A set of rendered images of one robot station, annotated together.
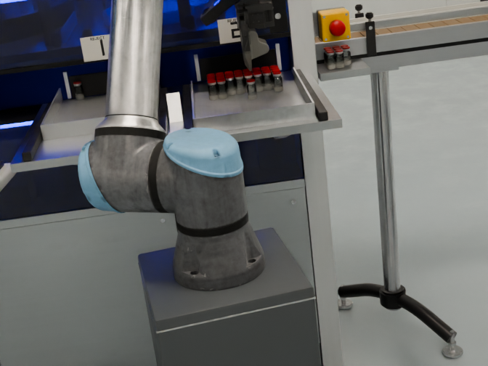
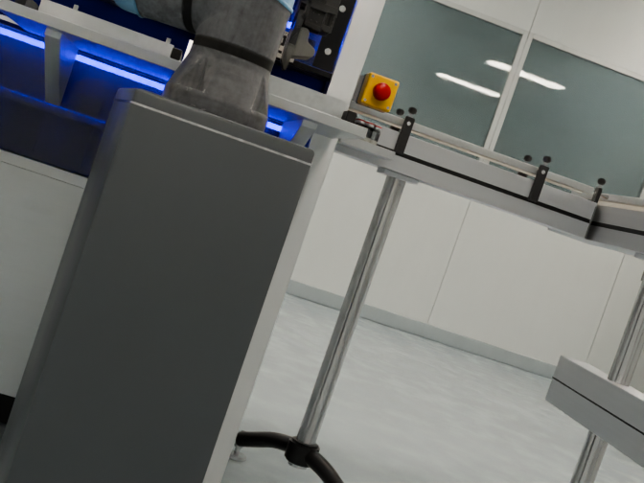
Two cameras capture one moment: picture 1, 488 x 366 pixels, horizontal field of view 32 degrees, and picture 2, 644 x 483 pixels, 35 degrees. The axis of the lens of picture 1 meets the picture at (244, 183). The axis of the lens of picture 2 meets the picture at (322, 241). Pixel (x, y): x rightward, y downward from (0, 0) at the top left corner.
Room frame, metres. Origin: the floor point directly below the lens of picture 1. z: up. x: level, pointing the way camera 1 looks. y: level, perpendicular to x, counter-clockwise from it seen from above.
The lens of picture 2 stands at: (-0.20, 0.05, 0.74)
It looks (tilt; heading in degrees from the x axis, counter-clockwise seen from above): 3 degrees down; 352
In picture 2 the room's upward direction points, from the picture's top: 19 degrees clockwise
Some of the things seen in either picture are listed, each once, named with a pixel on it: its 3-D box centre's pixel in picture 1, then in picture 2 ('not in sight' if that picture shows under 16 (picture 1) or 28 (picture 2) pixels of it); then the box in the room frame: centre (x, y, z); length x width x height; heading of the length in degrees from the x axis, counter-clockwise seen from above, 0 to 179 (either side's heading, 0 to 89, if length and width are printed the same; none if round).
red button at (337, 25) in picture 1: (337, 27); (381, 91); (2.08, -0.28, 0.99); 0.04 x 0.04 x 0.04; 2
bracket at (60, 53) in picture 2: not in sight; (53, 70); (1.90, 0.39, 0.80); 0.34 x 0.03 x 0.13; 2
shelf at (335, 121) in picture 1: (176, 114); (185, 78); (1.92, 0.14, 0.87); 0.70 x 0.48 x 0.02; 92
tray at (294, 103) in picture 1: (248, 98); (270, 91); (1.89, -0.03, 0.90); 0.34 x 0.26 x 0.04; 2
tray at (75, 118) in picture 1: (104, 104); (110, 38); (1.99, 0.31, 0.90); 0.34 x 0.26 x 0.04; 2
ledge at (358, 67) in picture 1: (340, 68); (361, 147); (2.17, -0.29, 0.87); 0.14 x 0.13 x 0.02; 2
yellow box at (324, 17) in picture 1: (333, 24); (377, 92); (2.13, -0.28, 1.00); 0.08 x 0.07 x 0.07; 2
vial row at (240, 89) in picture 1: (244, 83); not in sight; (2.00, -0.03, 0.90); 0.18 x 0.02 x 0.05; 92
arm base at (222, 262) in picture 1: (216, 241); (223, 82); (1.25, 0.06, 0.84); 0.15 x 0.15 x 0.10
